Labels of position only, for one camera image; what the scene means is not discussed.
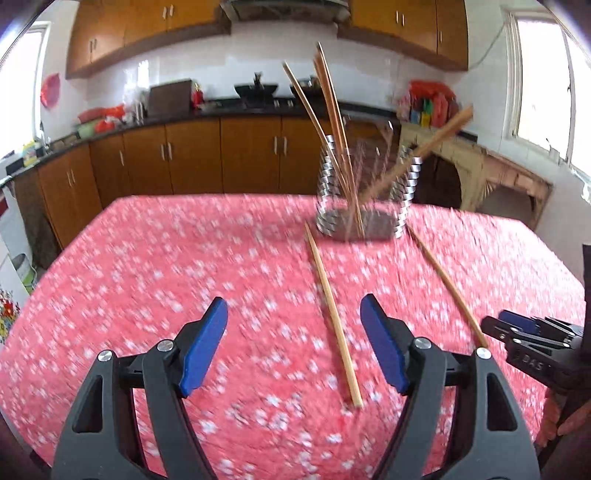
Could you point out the metal cup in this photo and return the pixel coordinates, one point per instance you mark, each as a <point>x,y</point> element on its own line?
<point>139,114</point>

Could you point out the long brown wall cabinet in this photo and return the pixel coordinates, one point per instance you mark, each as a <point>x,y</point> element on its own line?
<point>120,27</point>

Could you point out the red bag on wall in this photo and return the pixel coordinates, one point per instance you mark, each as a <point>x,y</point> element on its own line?
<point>51,91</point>

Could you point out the green basin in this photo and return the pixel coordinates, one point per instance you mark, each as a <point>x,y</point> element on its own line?
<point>87,129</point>

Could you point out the gas stove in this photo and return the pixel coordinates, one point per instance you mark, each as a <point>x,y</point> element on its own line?
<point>258,103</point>

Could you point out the dark cutting board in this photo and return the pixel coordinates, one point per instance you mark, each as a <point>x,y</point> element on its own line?
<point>171,98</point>

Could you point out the orange plastic bag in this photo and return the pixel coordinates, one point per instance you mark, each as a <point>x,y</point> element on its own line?
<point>113,117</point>

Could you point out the red basin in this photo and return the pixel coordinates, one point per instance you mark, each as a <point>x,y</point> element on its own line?
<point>91,115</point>

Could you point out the black wok with lid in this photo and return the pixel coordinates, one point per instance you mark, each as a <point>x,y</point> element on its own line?
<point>307,88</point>

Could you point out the short brown wall cabinet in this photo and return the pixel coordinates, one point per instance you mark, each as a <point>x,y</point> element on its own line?
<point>415,27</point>

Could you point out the clear plastic bag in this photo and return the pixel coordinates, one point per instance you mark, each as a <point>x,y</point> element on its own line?
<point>135,94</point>

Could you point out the range hood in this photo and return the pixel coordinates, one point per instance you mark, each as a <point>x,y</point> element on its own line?
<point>281,8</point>

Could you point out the red bottle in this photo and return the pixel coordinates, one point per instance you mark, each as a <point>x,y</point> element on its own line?
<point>198,98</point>

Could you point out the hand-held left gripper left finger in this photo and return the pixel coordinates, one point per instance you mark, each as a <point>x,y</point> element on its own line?
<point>203,350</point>

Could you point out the old cream wooden table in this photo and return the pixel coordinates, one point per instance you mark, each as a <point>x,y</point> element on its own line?
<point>503,180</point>

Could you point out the person's right hand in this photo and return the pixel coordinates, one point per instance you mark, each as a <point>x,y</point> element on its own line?
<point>551,417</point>

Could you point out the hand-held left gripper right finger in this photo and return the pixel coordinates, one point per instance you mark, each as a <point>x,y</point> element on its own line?
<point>383,346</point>

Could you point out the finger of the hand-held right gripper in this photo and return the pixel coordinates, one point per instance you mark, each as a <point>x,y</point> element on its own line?
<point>519,321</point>
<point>496,328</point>

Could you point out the red bag over bottles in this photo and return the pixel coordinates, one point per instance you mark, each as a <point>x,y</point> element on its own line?
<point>431,90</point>

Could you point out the white and green bucket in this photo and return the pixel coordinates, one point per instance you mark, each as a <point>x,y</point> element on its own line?
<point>24,273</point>

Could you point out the narrow kitchen window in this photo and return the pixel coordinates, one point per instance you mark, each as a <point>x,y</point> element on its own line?
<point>21,92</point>

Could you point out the red floral tablecloth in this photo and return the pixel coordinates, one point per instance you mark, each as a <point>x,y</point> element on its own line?
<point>161,277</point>

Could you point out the white floral appliance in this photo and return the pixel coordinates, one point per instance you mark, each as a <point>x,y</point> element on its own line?
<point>10,300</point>

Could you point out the brown lower kitchen cabinets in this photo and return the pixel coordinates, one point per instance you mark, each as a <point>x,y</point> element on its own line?
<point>194,157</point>

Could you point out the wide kitchen window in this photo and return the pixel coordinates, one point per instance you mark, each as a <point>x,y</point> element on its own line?
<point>540,87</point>

